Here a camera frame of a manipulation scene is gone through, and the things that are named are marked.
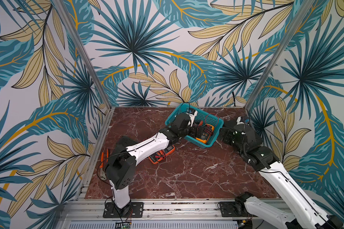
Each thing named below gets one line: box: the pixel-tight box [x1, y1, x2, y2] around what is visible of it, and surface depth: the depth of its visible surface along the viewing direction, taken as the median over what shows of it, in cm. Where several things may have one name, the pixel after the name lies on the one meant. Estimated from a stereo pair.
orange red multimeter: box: [148, 144, 176, 165], surface depth 90 cm
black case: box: [232, 123, 263, 148], surface depth 52 cm
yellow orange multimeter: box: [195, 124, 215, 144], surface depth 94 cm
